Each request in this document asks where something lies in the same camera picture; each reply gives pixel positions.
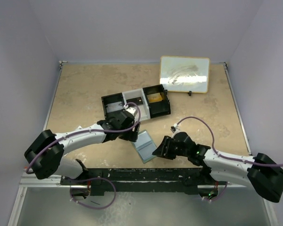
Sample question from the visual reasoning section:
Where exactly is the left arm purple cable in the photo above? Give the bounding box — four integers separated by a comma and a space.
25, 102, 142, 174

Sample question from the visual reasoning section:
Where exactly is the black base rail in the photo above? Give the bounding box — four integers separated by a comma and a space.
60, 168, 226, 196

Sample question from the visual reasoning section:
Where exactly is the silver VIP card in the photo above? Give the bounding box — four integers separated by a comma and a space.
106, 102, 123, 113

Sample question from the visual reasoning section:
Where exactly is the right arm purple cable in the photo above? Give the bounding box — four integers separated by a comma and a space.
172, 116, 283, 175

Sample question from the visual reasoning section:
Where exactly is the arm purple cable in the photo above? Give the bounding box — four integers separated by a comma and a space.
25, 102, 142, 174
172, 116, 283, 175

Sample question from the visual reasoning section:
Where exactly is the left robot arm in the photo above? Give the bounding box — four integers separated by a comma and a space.
24, 107, 141, 185

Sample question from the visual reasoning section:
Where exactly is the green card holder wallet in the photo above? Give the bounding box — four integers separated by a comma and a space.
132, 130, 157, 164

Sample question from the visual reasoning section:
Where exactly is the black white sorting tray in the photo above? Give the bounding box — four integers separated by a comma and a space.
101, 85, 171, 121

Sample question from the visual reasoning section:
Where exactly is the white board wooden frame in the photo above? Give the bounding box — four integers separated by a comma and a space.
159, 56, 210, 94

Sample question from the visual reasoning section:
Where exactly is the gold card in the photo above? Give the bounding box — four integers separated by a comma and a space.
147, 93, 164, 104

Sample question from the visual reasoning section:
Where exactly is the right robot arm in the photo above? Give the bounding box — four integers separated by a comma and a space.
152, 132, 283, 203

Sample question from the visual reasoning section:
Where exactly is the aluminium frame rail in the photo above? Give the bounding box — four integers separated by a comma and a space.
19, 175, 61, 187

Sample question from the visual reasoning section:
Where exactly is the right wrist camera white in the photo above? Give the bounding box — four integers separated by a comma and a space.
170, 123, 180, 134

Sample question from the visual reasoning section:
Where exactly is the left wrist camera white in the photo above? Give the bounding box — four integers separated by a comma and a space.
124, 105, 138, 117

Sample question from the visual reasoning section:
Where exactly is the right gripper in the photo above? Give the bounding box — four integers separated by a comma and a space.
152, 136, 189, 160

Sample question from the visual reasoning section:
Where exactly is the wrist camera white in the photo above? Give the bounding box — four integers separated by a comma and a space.
170, 123, 180, 134
124, 105, 138, 117

